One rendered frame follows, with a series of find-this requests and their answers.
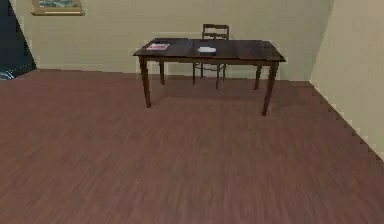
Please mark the white flat dish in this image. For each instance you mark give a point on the white flat dish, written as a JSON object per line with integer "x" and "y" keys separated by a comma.
{"x": 207, "y": 50}

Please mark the pink book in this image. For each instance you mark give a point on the pink book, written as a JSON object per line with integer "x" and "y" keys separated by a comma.
{"x": 157, "y": 46}

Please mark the dark brown wooden table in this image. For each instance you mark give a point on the dark brown wooden table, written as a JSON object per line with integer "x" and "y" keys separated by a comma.
{"x": 233, "y": 50}

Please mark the dark brown wooden chair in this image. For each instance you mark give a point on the dark brown wooden chair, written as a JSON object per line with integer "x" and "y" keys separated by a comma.
{"x": 215, "y": 30}

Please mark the wooden framed wall picture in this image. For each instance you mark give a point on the wooden framed wall picture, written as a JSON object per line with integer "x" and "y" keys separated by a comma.
{"x": 57, "y": 7}

